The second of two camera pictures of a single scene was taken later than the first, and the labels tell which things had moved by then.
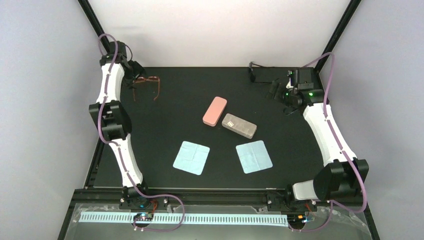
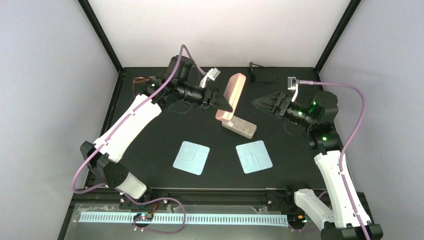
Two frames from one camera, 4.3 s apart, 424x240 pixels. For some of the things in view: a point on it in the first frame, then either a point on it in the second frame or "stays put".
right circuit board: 298,219 stays put
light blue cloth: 191,157 stays put
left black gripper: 140,69 to 210,98
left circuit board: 144,216 stays put
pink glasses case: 214,111 to 233,92
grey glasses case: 239,126 stays put
